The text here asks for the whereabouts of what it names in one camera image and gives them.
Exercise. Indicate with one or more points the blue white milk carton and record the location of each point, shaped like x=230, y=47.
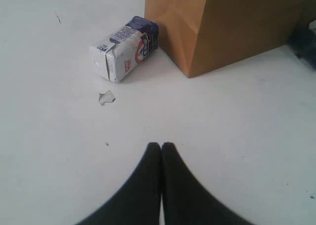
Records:
x=119, y=53

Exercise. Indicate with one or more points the brown paper bag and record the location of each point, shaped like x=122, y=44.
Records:
x=204, y=35

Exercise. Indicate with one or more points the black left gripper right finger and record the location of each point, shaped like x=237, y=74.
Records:
x=185, y=200

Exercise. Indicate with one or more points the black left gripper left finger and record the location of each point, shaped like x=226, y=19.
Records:
x=137, y=202

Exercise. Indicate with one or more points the white long noodle package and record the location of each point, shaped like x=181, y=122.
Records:
x=303, y=42

